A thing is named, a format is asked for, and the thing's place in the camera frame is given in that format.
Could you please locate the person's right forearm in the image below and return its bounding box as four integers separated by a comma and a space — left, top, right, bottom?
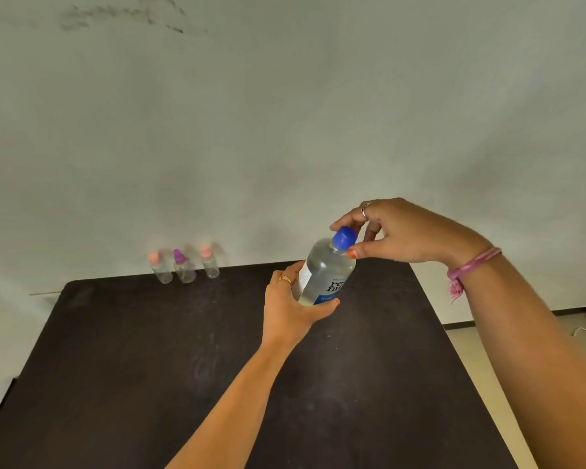
447, 249, 586, 469

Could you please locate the person's left hand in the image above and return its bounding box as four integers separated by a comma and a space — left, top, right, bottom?
261, 261, 341, 350

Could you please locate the pink thread bracelet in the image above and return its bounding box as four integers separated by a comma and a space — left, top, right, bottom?
446, 247, 503, 303

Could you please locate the small clear bottle purple cap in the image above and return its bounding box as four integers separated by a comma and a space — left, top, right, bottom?
173, 248, 197, 284

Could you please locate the person's right hand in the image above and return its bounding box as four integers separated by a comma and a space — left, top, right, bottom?
329, 197, 494, 269

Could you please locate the clear plastic water bottle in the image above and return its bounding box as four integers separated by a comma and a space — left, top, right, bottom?
293, 235, 357, 307

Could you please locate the person's left forearm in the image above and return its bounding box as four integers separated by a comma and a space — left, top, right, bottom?
165, 337, 304, 469

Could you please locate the small clear bottle pink cap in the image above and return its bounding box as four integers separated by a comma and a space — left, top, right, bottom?
148, 252, 174, 285
199, 244, 221, 280

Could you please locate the blue bottle cap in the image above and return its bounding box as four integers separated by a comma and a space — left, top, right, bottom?
331, 226, 358, 252

